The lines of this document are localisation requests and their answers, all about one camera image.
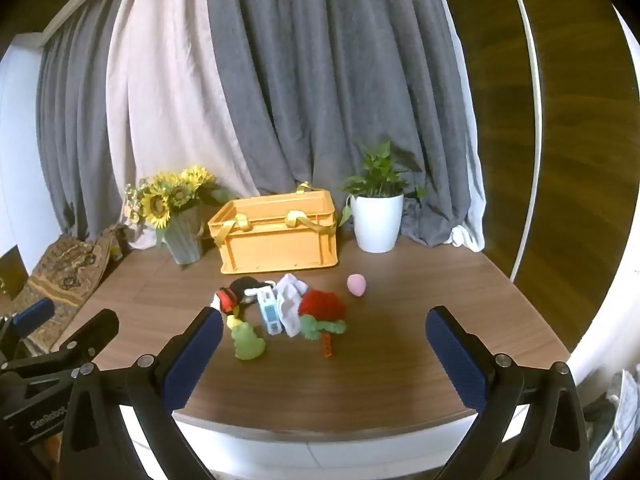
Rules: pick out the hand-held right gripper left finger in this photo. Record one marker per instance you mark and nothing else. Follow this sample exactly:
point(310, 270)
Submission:
point(192, 360)

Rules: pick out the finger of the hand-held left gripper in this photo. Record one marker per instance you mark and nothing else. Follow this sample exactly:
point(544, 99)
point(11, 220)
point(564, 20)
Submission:
point(35, 312)
point(95, 327)

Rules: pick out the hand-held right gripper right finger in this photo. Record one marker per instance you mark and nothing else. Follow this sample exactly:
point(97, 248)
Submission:
point(457, 360)

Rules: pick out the blue tissue pack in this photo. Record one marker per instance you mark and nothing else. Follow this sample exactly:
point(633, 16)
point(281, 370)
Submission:
point(270, 315)

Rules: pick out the pink egg-shaped sponge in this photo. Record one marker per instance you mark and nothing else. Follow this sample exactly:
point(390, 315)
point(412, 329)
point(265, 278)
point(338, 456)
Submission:
point(356, 285)

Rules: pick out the yellow plastic crate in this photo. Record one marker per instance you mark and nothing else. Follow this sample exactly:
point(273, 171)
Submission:
point(280, 250)

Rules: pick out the patterned brown cushion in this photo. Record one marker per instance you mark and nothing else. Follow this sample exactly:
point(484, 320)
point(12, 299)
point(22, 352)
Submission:
point(65, 270)

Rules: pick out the light green plush toy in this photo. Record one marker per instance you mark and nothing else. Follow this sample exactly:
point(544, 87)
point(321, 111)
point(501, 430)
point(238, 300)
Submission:
point(247, 342)

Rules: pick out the black red plush toy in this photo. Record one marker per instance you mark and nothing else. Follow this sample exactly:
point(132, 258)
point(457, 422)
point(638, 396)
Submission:
point(227, 300)

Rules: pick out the white cloth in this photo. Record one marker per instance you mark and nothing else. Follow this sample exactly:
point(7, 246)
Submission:
point(290, 305)

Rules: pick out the ribbed grey-green vase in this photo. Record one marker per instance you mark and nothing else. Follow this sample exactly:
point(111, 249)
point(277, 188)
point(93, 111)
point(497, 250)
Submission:
point(185, 245)

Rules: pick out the artificial sunflower bouquet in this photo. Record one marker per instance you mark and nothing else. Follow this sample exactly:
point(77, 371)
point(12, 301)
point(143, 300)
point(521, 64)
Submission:
point(157, 207)

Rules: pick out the white plant pot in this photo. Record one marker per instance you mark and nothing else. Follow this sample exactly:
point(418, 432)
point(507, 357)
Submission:
point(377, 225)

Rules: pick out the white curtain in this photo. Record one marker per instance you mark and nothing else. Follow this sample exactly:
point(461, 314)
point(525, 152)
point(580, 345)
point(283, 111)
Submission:
point(165, 110)
point(470, 200)

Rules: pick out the white crumpled bag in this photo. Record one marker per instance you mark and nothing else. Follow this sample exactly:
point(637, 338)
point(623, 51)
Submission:
point(620, 420)

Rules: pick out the grey curtain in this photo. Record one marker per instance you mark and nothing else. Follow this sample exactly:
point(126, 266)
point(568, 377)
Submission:
point(325, 85)
point(70, 135)

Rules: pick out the green leafy plant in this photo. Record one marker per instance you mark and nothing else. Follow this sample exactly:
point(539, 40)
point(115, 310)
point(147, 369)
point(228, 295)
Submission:
point(375, 180)

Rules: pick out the white curved pole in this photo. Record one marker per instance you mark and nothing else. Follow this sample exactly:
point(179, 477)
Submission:
point(539, 110)

